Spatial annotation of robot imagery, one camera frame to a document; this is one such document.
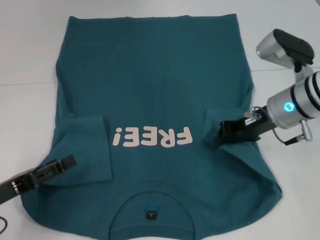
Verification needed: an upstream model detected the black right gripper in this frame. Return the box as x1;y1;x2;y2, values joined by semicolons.
214;106;276;148

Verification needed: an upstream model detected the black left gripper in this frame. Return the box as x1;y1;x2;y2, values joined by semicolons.
0;154;77;201

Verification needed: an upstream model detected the teal t-shirt with FREE print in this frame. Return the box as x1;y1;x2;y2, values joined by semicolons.
19;13;283;240

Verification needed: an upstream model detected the right gripper cable with plug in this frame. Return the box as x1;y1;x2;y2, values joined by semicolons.
243;106;314;146

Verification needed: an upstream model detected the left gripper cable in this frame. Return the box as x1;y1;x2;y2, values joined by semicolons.
0;214;8;235

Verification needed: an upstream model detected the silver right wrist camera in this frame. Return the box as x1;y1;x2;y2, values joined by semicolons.
256;28;315;72

